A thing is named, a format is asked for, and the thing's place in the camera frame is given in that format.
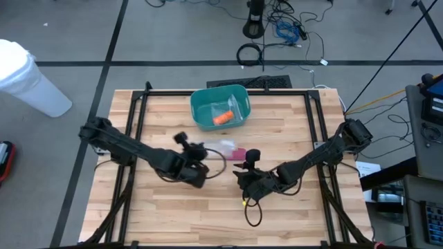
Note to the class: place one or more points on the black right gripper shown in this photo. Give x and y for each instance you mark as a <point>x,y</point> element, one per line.
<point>264,181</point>

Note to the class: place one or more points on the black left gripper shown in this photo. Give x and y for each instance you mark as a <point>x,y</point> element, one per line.
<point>183,167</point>

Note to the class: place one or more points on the pink elastic bandage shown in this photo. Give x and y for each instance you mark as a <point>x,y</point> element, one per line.
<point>238,154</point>

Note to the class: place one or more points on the clear plastic zip bag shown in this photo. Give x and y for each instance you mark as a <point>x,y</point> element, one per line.
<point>219,147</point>
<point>228,109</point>

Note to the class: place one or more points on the orange elastic bandage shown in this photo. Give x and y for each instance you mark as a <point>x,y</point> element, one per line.
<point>223,118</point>

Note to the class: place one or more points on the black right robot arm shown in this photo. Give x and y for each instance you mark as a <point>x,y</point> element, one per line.
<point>325,152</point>

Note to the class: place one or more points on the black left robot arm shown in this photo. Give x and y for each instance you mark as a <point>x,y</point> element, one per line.
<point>121,143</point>

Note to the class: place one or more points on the teal plastic bin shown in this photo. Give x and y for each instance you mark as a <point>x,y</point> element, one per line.
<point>200,114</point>

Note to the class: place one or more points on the grey metal mounting plate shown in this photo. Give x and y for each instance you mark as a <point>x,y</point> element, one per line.
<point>317,144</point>

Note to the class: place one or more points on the black keyboard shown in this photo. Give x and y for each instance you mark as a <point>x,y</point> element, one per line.
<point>273,83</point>
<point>434,224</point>

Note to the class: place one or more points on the white paper sheet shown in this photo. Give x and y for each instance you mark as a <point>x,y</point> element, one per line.
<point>368,169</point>

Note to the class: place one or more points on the black stand base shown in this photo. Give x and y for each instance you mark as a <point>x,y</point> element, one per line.
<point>253,27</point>

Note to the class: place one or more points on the white power adapter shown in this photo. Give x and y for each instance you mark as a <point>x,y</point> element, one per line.
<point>324,62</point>

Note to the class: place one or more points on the grey desk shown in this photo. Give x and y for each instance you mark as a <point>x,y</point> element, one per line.
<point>413,214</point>
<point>425,155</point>

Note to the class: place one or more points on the white trash bin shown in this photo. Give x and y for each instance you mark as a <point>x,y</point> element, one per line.
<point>27,83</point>

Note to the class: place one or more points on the thin black pole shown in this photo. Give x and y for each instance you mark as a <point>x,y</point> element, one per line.
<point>391,56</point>

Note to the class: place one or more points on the red and black bag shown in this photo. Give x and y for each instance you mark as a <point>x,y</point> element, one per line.
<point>8,162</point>

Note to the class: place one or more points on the black computer monitor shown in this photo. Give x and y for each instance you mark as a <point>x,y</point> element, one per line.
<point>434,100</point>

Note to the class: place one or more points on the black aluminium table frame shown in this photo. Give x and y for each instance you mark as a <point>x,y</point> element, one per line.
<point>225,92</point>

